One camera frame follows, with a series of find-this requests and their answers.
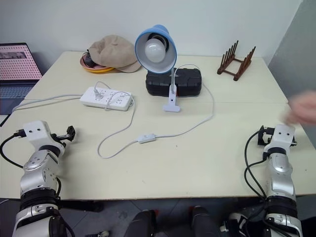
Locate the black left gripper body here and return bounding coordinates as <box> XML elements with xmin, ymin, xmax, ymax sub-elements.
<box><xmin>50</xmin><ymin>132</ymin><xmax>69</xmax><ymax>149</ymax></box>

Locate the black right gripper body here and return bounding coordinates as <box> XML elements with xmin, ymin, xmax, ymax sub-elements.
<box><xmin>263</xmin><ymin>126</ymin><xmax>276</xmax><ymax>144</ymax></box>

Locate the white power plug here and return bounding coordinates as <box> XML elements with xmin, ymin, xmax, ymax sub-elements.
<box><xmin>93</xmin><ymin>87</ymin><xmax>103</xmax><ymax>102</ymax></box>

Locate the blue desk lamp white clamp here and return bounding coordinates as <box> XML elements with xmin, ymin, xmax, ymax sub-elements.
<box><xmin>134</xmin><ymin>24</ymin><xmax>182</xmax><ymax>113</ymax></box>

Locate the person's bare hand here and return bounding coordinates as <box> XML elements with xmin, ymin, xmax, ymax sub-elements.
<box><xmin>281</xmin><ymin>89</ymin><xmax>316</xmax><ymax>124</ymax></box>

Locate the white power strip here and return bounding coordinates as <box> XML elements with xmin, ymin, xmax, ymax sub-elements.
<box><xmin>79</xmin><ymin>86</ymin><xmax>133</xmax><ymax>112</ymax></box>

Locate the yellow plate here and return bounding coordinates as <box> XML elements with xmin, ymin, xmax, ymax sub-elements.
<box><xmin>79</xmin><ymin>55</ymin><xmax>116</xmax><ymax>75</ymax></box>

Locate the dark wooden dish rack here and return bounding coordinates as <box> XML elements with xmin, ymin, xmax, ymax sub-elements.
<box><xmin>216</xmin><ymin>40</ymin><xmax>257</xmax><ymax>82</ymax></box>

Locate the small black object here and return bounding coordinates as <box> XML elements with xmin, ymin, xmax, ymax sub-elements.
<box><xmin>82</xmin><ymin>50</ymin><xmax>96</xmax><ymax>68</ymax></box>

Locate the grey partition panel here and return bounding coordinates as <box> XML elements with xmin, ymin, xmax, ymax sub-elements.
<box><xmin>267</xmin><ymin>0</ymin><xmax>316</xmax><ymax>152</ymax></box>

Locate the open laptop pink screen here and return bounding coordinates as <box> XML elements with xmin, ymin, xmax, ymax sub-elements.
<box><xmin>0</xmin><ymin>42</ymin><xmax>43</xmax><ymax>116</ymax></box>

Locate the black plastic tool case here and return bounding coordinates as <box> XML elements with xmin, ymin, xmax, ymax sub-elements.
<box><xmin>145</xmin><ymin>67</ymin><xmax>203</xmax><ymax>98</ymax></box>

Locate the beige cap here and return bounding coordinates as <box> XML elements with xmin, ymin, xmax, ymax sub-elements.
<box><xmin>88</xmin><ymin>35</ymin><xmax>142</xmax><ymax>74</ymax></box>

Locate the dark rounded shape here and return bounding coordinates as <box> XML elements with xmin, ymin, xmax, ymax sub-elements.
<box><xmin>124</xmin><ymin>209</ymin><xmax>159</xmax><ymax>237</ymax></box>
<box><xmin>188</xmin><ymin>205</ymin><xmax>223</xmax><ymax>237</ymax></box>

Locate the white light bulb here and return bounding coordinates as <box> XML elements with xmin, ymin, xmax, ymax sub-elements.
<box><xmin>144</xmin><ymin>39</ymin><xmax>167</xmax><ymax>63</ymax></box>

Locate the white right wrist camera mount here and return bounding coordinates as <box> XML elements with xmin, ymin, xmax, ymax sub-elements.
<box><xmin>263</xmin><ymin>124</ymin><xmax>297</xmax><ymax>152</ymax></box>

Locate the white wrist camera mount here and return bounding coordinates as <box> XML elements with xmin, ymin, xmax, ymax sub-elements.
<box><xmin>263</xmin><ymin>124</ymin><xmax>297</xmax><ymax>152</ymax></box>
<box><xmin>22</xmin><ymin>120</ymin><xmax>59</xmax><ymax>150</ymax></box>

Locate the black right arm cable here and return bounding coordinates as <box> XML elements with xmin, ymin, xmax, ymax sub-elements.
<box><xmin>243</xmin><ymin>130</ymin><xmax>270</xmax><ymax>198</ymax></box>

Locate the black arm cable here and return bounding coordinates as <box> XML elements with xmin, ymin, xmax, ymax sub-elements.
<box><xmin>0</xmin><ymin>130</ymin><xmax>26</xmax><ymax>170</ymax></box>
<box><xmin>243</xmin><ymin>130</ymin><xmax>270</xmax><ymax>198</ymax></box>

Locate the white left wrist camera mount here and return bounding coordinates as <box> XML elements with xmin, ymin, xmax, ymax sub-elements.
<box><xmin>22</xmin><ymin>120</ymin><xmax>59</xmax><ymax>150</ymax></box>

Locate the white power strip cable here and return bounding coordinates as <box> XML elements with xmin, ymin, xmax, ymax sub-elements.
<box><xmin>10</xmin><ymin>94</ymin><xmax>85</xmax><ymax>112</ymax></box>

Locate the white lamp cord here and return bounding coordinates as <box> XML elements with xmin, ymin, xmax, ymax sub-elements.
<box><xmin>97</xmin><ymin>64</ymin><xmax>215</xmax><ymax>159</ymax></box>

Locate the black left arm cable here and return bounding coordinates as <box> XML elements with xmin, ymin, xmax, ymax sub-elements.
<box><xmin>0</xmin><ymin>130</ymin><xmax>26</xmax><ymax>170</ymax></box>

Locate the white inline cord switch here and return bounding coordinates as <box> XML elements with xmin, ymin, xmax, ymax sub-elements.
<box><xmin>138</xmin><ymin>133</ymin><xmax>157</xmax><ymax>145</ymax></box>

